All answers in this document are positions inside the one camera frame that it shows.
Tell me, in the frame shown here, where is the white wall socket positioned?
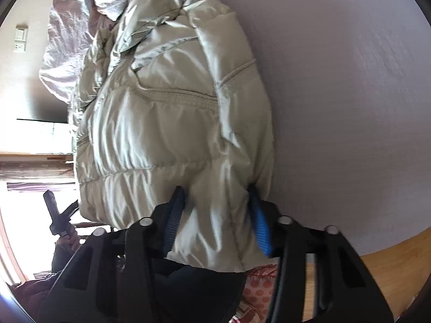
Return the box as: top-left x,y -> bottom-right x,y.
14,26 -> 29,52

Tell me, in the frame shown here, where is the cream puffer jacket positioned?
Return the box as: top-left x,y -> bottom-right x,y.
71,0 -> 274,272

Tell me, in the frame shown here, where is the lavender bed sheet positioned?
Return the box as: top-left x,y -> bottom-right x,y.
221,0 -> 430,254

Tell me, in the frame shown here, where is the wooden bed frame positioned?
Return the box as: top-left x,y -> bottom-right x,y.
302,226 -> 431,322

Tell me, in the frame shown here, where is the person's left hand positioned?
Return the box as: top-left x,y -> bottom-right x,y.
55,226 -> 80,252

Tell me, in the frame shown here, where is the pink floral duvet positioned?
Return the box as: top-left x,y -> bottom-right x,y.
39,0 -> 128,104

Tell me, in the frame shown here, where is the window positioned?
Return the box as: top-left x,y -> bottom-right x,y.
1,120 -> 77,284

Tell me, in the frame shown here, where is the pink dotted cloth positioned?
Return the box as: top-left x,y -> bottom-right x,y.
230,265 -> 278,323

